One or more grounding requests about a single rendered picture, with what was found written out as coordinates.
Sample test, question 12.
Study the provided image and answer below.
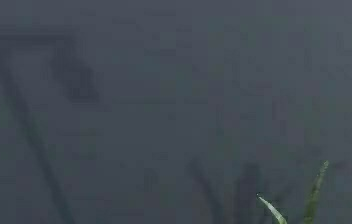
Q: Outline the green house plant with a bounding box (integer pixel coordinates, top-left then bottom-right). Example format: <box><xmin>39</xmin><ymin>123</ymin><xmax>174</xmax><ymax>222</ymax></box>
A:
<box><xmin>255</xmin><ymin>159</ymin><xmax>330</xmax><ymax>224</ymax></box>

